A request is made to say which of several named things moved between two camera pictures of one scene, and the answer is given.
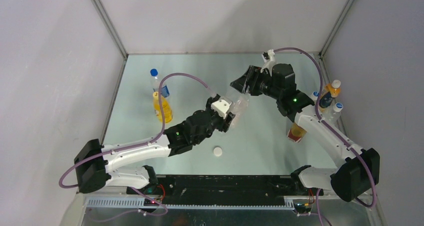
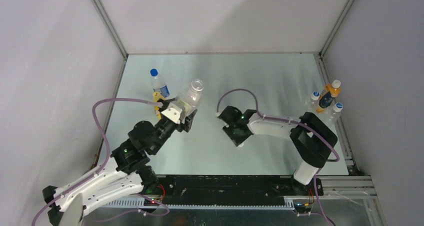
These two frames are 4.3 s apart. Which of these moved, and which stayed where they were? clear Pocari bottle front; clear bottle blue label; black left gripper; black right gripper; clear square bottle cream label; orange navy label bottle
Moved: black left gripper; clear square bottle cream label; black right gripper
Stayed: clear Pocari bottle front; orange navy label bottle; clear bottle blue label
